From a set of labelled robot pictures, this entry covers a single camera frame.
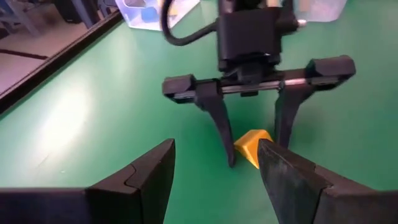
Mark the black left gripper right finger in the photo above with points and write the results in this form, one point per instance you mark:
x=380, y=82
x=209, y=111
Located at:
x=295, y=193

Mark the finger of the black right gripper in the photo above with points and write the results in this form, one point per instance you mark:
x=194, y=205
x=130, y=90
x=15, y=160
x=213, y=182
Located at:
x=284, y=124
x=220, y=124

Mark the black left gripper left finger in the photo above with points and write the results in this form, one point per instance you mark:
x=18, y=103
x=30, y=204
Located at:
x=149, y=186

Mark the yellow wedge block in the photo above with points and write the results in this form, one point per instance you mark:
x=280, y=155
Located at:
x=248, y=146

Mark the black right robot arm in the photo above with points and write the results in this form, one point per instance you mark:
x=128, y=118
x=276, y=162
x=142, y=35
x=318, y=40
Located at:
x=287, y=15

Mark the green table mat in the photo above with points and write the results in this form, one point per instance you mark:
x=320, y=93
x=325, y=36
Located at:
x=93, y=124

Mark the clear plastic bin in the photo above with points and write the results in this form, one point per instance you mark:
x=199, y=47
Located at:
x=130, y=17
x=326, y=12

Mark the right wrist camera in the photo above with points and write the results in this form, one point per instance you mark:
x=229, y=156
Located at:
x=248, y=34

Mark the black table frame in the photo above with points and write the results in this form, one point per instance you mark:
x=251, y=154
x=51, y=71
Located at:
x=46, y=69

